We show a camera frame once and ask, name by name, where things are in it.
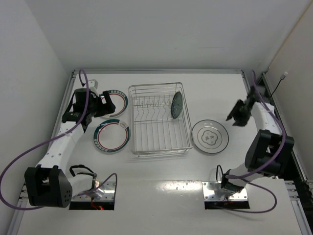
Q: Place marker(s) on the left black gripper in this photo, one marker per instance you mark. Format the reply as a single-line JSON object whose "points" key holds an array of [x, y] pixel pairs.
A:
{"points": [[101, 107]]}

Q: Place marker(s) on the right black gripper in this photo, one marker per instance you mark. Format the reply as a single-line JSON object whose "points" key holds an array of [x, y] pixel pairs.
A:
{"points": [[241, 112]]}

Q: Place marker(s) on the white plate with grey rim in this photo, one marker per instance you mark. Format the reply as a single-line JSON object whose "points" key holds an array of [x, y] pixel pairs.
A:
{"points": [[210, 136]]}

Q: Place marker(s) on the small blue patterned plate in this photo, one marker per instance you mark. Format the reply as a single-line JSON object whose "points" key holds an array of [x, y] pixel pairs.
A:
{"points": [[176, 106]]}

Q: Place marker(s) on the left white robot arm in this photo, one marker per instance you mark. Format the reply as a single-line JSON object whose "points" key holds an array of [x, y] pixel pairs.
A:
{"points": [[46, 183]]}

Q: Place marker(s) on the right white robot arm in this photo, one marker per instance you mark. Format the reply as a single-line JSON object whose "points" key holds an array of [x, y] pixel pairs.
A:
{"points": [[270, 150]]}

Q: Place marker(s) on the far green red rimmed plate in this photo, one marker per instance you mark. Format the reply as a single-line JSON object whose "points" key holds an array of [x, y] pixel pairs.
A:
{"points": [[120, 100]]}

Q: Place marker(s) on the green red rimmed plate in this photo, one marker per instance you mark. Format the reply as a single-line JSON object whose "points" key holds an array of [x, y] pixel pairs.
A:
{"points": [[111, 136], [120, 100]]}

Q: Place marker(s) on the near green red rimmed plate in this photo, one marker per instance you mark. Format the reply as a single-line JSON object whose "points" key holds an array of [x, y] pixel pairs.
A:
{"points": [[111, 136]]}

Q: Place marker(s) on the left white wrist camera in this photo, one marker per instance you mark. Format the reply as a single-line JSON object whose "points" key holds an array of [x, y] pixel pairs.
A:
{"points": [[93, 85]]}

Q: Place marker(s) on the metal wire dish rack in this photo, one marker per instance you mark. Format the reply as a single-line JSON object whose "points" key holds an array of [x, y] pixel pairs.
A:
{"points": [[154, 133]]}

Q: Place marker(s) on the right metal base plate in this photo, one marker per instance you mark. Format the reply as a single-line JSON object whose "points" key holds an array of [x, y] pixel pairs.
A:
{"points": [[212, 192]]}

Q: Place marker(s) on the metal base plate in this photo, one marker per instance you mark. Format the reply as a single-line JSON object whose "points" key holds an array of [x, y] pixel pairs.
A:
{"points": [[104, 194], [212, 192]]}

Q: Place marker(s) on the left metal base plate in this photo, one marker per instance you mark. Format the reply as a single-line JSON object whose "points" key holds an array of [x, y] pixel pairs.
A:
{"points": [[104, 194]]}

